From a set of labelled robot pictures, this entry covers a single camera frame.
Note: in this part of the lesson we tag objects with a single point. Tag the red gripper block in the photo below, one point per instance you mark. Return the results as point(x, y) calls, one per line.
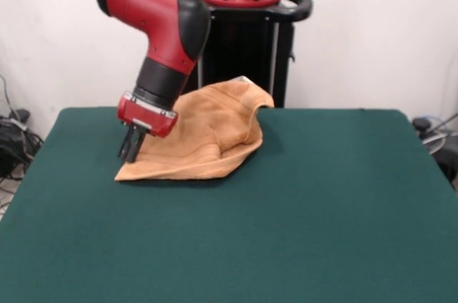
point(146, 118)

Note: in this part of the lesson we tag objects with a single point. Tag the tan terry towel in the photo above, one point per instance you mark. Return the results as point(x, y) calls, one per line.
point(200, 145)

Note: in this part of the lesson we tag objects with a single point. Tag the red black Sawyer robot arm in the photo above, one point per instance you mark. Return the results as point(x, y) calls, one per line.
point(157, 23)

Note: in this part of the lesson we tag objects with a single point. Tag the dark green table cloth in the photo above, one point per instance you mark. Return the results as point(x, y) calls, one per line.
point(107, 245)

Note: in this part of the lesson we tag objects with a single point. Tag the black floor equipment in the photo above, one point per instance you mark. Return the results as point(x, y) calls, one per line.
point(449, 163)

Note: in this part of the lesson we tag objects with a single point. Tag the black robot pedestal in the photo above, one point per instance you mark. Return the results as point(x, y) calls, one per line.
point(243, 48)

